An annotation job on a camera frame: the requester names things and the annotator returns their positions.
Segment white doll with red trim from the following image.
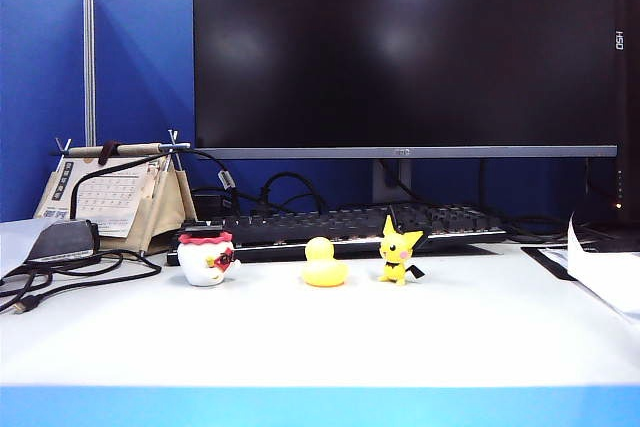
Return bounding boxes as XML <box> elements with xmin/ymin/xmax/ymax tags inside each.
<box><xmin>176</xmin><ymin>231</ymin><xmax>243</xmax><ymax>288</ymax></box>

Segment black mechanical keyboard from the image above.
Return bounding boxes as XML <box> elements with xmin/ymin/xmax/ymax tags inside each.
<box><xmin>166</xmin><ymin>202</ymin><xmax>509</xmax><ymax>267</ymax></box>

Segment grey monitor stand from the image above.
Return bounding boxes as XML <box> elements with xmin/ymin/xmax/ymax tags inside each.
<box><xmin>371</xmin><ymin>158</ymin><xmax>413</xmax><ymax>206</ymax></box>

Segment yellow rubber duck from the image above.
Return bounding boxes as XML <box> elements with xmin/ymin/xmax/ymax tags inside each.
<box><xmin>300</xmin><ymin>236</ymin><xmax>350</xmax><ymax>289</ymax></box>

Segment yellow Pichu figure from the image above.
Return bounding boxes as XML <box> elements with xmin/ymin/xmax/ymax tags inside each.
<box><xmin>376</xmin><ymin>214</ymin><xmax>427</xmax><ymax>287</ymax></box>

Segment small black box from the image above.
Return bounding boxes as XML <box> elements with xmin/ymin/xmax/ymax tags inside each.
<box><xmin>191</xmin><ymin>188</ymin><xmax>234</xmax><ymax>222</ymax></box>

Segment large black computer monitor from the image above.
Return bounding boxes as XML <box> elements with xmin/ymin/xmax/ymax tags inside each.
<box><xmin>192</xmin><ymin>0</ymin><xmax>619</xmax><ymax>160</ymax></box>

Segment beige desk calendar stand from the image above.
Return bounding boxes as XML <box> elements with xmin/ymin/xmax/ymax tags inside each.
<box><xmin>33</xmin><ymin>130</ymin><xmax>199</xmax><ymax>255</ymax></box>

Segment black desk mat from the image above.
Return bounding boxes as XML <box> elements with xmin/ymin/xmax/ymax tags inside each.
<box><xmin>520</xmin><ymin>240</ymin><xmax>601</xmax><ymax>282</ymax></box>

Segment black power adapter brick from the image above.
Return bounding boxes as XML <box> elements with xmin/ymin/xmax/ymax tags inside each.
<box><xmin>24</xmin><ymin>219</ymin><xmax>102</xmax><ymax>265</ymax></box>

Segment white paper sheet upright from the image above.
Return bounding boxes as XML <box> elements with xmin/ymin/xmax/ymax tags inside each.
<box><xmin>566</xmin><ymin>211</ymin><xmax>640</xmax><ymax>319</ymax></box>

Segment white paper sheet flat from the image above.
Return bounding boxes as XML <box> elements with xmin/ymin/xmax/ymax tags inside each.
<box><xmin>0</xmin><ymin>217</ymin><xmax>62</xmax><ymax>279</ymax></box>

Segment black monitor with HSO print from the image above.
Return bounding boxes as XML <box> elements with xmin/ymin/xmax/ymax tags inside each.
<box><xmin>612</xmin><ymin>0</ymin><xmax>640</xmax><ymax>224</ymax></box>

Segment thick black cable with label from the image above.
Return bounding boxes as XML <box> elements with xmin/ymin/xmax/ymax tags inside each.
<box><xmin>69</xmin><ymin>147</ymin><xmax>261</xmax><ymax>221</ymax></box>

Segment black adapter cable loop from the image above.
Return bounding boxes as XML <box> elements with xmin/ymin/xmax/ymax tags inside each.
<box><xmin>0</xmin><ymin>248</ymin><xmax>164</xmax><ymax>301</ymax></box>

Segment silver partition post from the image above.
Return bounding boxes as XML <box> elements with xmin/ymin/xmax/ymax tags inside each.
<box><xmin>82</xmin><ymin>0</ymin><xmax>97</xmax><ymax>147</ymax></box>

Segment black cable with USB plug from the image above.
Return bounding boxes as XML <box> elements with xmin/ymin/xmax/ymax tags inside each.
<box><xmin>0</xmin><ymin>271</ymin><xmax>66</xmax><ymax>316</ymax></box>

